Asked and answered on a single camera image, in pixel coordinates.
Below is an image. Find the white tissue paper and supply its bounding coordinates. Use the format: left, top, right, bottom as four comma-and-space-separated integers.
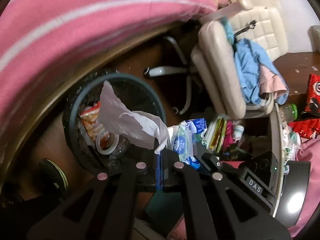
98, 81, 169, 154

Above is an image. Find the blue white tissue pack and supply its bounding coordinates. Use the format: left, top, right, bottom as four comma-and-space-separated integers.
167, 118, 207, 170

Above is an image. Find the white tape roll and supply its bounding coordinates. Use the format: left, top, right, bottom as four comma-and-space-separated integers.
95, 130, 119, 155

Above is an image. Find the red plastic snack bag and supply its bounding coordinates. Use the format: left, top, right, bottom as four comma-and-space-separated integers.
79, 101, 105, 143

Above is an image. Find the red snack bag on desk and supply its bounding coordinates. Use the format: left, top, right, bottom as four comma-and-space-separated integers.
289, 74, 319, 139

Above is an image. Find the cream leather office chair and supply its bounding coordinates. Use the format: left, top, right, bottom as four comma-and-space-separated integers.
143, 0, 288, 120

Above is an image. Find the black sneaker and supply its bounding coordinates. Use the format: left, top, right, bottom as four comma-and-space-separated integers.
36, 159, 69, 198

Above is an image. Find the pink garment on chair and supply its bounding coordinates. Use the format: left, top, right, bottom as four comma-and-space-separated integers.
259, 64, 288, 100

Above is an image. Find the blue garment on chair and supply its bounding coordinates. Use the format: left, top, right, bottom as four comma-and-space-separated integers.
221, 17, 289, 105

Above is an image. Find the pink white striped bed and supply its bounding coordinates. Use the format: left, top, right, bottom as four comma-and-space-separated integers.
1, 0, 227, 178

